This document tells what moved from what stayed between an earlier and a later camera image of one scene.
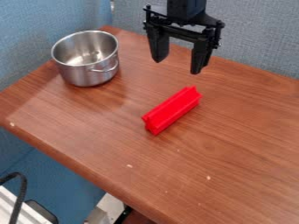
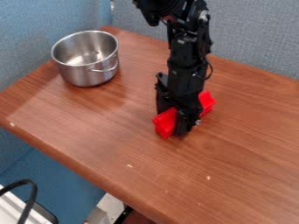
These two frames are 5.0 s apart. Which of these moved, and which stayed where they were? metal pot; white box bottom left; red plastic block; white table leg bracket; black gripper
Moved: black gripper; red plastic block
Stayed: metal pot; white table leg bracket; white box bottom left
